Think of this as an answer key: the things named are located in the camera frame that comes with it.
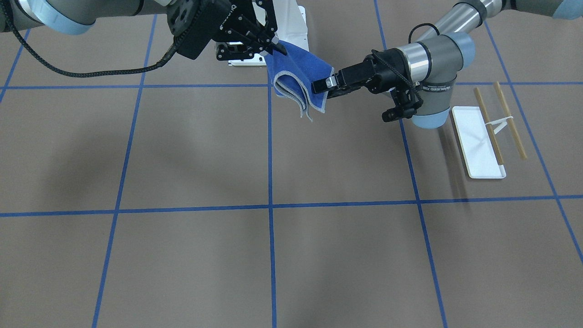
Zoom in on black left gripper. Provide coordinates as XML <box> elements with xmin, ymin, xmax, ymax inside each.
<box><xmin>312</xmin><ymin>49</ymin><xmax>414</xmax><ymax>99</ymax></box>

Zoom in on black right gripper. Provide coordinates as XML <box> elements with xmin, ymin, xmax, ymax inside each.
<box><xmin>167</xmin><ymin>0</ymin><xmax>288</xmax><ymax>60</ymax></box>

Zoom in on blue towel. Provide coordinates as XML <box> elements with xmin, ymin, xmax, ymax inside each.
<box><xmin>264</xmin><ymin>40</ymin><xmax>334</xmax><ymax>121</ymax></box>

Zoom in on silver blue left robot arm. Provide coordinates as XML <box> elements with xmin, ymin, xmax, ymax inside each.
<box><xmin>312</xmin><ymin>0</ymin><xmax>582</xmax><ymax>129</ymax></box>

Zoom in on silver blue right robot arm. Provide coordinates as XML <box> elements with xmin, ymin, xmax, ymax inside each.
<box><xmin>1</xmin><ymin>0</ymin><xmax>287</xmax><ymax>62</ymax></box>

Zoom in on white wooden towel rack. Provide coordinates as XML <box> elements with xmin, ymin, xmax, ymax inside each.
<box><xmin>450</xmin><ymin>81</ymin><xmax>527</xmax><ymax>180</ymax></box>

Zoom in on white camera post with base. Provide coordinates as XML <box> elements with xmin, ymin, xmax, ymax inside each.
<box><xmin>216</xmin><ymin>0</ymin><xmax>310</xmax><ymax>67</ymax></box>

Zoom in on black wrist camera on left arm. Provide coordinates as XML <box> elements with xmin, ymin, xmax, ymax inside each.
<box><xmin>381</xmin><ymin>87</ymin><xmax>424</xmax><ymax>123</ymax></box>

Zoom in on black camera cable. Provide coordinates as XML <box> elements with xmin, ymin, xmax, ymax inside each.
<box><xmin>0</xmin><ymin>9</ymin><xmax>183</xmax><ymax>78</ymax></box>

